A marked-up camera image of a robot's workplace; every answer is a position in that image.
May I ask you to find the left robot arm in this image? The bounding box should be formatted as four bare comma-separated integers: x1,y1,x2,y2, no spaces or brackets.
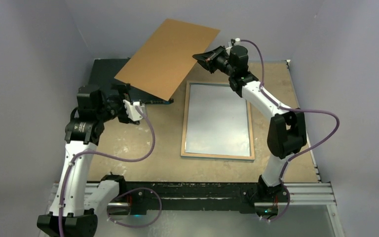
37,83,142,237

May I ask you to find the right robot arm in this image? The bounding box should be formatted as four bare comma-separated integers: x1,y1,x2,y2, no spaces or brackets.
192,45,306,201

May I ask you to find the brown backing board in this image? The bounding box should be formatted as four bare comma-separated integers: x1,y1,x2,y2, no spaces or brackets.
115,19,220,100

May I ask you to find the hot air balloon photo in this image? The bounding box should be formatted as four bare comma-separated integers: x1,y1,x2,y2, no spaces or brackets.
185,83,252,157

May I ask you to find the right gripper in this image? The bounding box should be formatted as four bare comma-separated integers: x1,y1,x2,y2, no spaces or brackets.
192,45,235,77

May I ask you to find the black aluminium mounting rail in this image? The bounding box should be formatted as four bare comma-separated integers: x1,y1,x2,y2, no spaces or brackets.
48,181,337,217

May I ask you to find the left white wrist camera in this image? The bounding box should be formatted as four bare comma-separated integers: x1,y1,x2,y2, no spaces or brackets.
123,100,147,124

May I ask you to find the dark blue flat box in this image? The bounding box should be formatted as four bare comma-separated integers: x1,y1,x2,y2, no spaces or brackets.
88,58,174,105

